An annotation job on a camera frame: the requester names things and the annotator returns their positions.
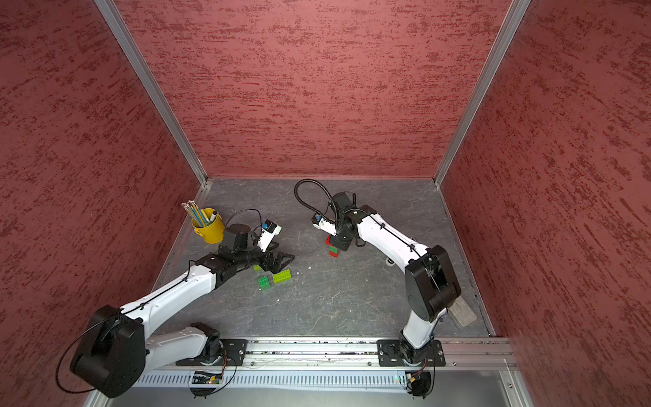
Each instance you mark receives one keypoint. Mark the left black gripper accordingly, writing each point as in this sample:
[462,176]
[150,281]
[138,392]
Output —
[275,268]

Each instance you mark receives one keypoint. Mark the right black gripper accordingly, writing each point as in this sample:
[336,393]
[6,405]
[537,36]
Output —
[343,244]

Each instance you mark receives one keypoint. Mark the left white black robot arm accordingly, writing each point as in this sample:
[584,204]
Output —
[120,344]

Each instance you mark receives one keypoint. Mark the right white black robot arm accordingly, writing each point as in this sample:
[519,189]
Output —
[431,284]

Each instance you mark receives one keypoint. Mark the yellow pencil cup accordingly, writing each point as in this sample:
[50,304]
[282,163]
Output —
[213,233]

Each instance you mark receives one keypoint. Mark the grey eraser block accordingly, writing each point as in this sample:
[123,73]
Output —
[461,313]

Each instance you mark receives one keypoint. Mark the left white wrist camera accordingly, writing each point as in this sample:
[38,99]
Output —
[268,231]

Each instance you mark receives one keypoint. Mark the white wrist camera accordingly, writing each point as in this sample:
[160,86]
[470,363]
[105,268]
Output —
[321,223]
[268,231]

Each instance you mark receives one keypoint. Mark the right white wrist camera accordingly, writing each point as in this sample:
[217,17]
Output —
[321,223]

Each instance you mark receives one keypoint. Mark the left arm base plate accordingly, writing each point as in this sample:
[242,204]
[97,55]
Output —
[229,352]

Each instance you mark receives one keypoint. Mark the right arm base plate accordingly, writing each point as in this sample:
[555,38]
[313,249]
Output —
[401,353]

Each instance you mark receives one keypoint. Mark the white perforated cable duct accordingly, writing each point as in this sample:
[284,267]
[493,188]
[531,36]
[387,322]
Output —
[375,381]

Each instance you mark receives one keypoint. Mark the aluminium rail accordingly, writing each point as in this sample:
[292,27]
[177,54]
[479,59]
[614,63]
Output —
[363,353]

